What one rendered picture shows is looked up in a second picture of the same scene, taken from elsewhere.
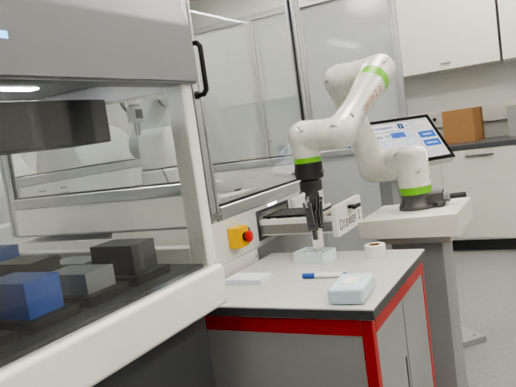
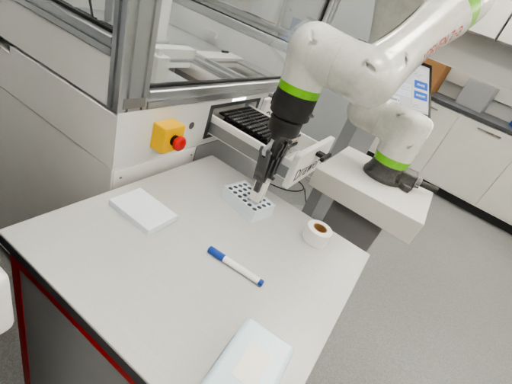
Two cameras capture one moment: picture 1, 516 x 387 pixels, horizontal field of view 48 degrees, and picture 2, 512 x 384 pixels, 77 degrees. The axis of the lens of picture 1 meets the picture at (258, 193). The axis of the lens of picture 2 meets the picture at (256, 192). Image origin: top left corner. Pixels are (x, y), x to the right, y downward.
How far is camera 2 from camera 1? 120 cm
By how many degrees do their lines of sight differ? 26
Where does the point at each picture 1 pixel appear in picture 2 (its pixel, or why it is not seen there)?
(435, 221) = (396, 217)
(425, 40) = not seen: outside the picture
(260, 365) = (82, 365)
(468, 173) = not seen: hidden behind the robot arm
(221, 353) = (43, 315)
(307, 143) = (312, 68)
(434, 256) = (368, 232)
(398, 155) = (401, 118)
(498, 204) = not seen: hidden behind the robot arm
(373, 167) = (366, 113)
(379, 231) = (332, 190)
